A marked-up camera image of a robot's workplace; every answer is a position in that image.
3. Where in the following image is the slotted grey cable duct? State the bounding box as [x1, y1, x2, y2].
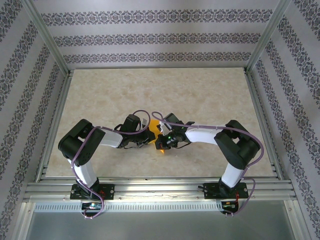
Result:
[33, 201, 224, 213]

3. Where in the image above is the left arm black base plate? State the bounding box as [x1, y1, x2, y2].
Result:
[70, 184, 116, 200]

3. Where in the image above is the small lit circuit board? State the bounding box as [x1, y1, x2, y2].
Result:
[81, 202, 103, 210]
[221, 200, 238, 210]

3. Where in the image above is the aluminium side rail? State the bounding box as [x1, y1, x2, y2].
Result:
[34, 69, 75, 183]
[242, 67, 286, 181]

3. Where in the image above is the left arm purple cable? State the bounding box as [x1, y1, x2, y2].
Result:
[71, 110, 153, 221]

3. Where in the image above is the aluminium frame post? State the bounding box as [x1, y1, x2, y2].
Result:
[21, 0, 72, 76]
[246, 0, 292, 73]

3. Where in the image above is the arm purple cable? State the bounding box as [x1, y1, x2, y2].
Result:
[151, 111, 266, 217]
[71, 110, 153, 221]

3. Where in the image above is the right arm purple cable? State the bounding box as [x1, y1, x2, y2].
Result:
[151, 111, 266, 217]

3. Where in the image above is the orange paper sheet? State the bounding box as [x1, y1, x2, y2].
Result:
[146, 119, 166, 155]

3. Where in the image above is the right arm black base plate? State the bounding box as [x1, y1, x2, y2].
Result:
[203, 182, 249, 200]

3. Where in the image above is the grey metal panel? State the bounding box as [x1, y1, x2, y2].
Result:
[18, 199, 305, 240]

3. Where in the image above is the aluminium cross rail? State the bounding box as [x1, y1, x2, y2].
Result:
[24, 176, 295, 201]

